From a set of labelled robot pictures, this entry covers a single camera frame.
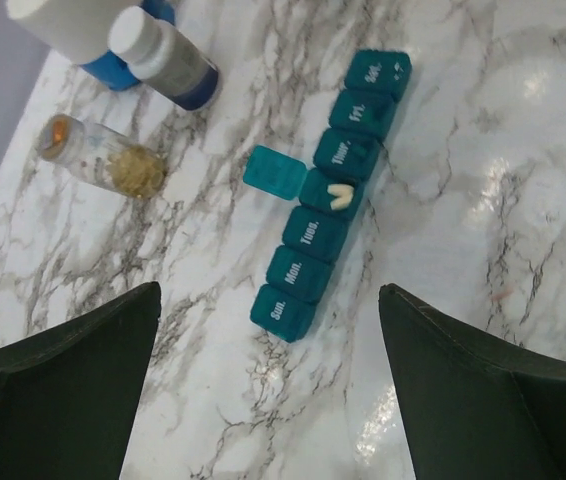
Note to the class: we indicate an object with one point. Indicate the clear jar yellow capsules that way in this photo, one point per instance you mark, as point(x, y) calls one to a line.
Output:
point(102, 157)

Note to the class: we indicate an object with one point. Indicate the white pill bottle blue label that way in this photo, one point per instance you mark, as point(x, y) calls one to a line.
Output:
point(161, 57)

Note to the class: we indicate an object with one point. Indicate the teal weekly pill organizer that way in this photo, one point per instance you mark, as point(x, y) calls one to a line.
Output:
point(347, 153)

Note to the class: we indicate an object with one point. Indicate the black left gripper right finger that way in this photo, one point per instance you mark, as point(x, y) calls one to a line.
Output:
point(473, 406)

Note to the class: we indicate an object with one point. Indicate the blue tape roll base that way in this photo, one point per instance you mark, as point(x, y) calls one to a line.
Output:
point(109, 69)

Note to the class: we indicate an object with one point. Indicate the white paper roll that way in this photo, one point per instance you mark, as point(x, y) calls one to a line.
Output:
point(77, 29)

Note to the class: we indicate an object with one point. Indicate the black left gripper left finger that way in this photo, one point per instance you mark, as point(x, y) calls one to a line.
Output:
point(69, 394)

